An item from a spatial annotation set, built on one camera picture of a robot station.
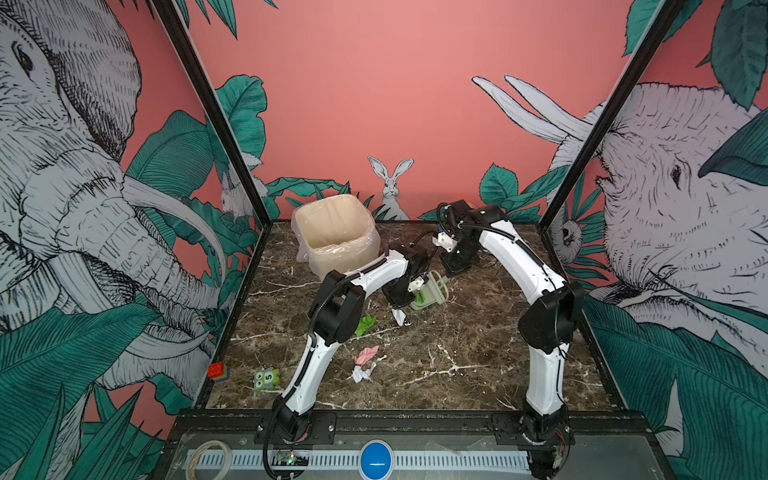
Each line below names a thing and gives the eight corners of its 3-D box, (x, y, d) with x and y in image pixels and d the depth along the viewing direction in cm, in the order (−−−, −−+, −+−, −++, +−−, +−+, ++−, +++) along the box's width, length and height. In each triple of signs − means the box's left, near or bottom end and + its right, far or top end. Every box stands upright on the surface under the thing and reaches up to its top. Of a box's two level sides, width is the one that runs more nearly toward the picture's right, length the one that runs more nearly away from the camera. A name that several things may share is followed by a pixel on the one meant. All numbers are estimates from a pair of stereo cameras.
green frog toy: (257, 392, 81) (254, 389, 80) (257, 374, 84) (254, 371, 83) (279, 385, 82) (277, 383, 81) (279, 368, 85) (277, 365, 84)
